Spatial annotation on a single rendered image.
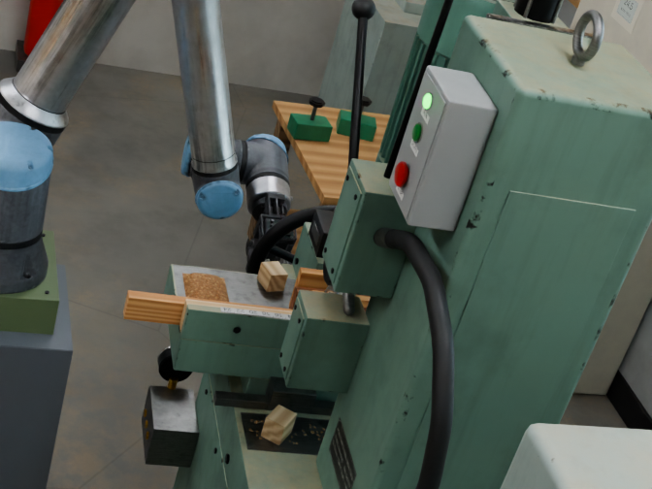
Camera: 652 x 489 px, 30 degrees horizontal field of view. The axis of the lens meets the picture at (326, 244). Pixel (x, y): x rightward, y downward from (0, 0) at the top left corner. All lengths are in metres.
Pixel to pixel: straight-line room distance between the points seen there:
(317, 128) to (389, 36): 0.71
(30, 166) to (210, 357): 0.58
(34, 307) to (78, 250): 1.36
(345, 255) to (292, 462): 0.42
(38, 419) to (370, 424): 0.99
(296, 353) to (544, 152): 0.49
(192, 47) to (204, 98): 0.10
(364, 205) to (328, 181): 1.76
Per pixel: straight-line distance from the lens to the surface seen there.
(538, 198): 1.38
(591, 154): 1.38
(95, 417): 3.09
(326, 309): 1.65
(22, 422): 2.46
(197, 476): 2.11
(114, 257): 3.71
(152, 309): 1.84
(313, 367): 1.68
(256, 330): 1.84
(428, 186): 1.37
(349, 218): 1.52
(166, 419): 2.13
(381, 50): 4.08
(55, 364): 2.38
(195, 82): 2.24
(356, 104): 1.74
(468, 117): 1.34
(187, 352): 1.85
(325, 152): 3.42
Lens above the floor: 1.94
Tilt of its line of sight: 29 degrees down
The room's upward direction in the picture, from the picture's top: 17 degrees clockwise
